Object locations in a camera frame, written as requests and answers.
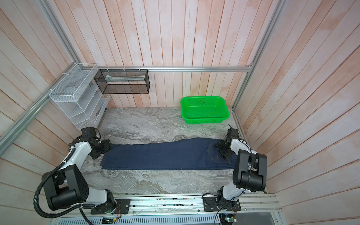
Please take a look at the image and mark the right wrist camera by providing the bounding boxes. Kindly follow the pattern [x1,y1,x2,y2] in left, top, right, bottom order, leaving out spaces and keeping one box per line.
[227,127,240,139]

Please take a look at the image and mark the aluminium frame back bar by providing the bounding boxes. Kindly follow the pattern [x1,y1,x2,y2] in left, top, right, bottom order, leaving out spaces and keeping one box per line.
[97,66,252,72]

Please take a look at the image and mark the black mesh wall basket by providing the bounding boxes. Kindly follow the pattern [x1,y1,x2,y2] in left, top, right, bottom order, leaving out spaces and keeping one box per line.
[94,68,151,94]

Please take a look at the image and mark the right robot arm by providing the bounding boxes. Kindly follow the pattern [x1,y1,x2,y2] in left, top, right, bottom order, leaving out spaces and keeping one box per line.
[216,138,267,211]

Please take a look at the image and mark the aluminium front rail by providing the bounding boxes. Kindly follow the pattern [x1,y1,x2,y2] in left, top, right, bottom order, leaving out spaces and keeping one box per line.
[47,193,283,225]

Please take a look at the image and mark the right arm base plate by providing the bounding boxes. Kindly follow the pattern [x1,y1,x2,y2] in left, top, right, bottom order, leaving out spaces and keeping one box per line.
[202,196,241,212]

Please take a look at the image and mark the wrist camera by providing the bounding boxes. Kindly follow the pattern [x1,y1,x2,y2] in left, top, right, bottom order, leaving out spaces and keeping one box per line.
[81,127,101,142]
[227,127,240,139]

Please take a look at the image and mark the white wire mesh shelf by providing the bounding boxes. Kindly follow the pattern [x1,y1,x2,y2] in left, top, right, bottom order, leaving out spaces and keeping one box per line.
[49,63,110,130]

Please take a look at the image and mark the dark blue denim trousers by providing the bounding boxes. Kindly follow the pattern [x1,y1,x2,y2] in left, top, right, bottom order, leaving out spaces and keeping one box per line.
[100,138,236,171]

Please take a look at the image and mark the aluminium frame left bar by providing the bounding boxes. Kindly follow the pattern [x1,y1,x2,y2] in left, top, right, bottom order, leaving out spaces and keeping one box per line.
[1,62,77,156]

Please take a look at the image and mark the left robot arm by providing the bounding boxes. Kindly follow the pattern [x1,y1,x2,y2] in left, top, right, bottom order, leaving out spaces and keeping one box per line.
[38,138,117,217]

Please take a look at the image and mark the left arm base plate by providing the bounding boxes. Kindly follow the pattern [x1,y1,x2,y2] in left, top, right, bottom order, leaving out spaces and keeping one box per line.
[91,198,131,215]

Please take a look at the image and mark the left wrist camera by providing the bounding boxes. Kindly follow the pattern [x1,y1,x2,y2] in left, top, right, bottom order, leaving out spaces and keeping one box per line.
[81,127,101,142]

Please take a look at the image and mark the aluminium frame bar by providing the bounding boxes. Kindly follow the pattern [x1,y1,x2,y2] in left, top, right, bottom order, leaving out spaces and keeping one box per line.
[97,66,252,72]
[1,62,77,156]

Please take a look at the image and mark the green plastic basket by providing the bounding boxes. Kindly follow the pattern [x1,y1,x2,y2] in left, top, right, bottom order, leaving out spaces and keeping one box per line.
[181,96,230,124]

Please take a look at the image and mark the aluminium frame right post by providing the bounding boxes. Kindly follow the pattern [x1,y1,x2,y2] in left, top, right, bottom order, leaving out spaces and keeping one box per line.
[231,1,287,110]

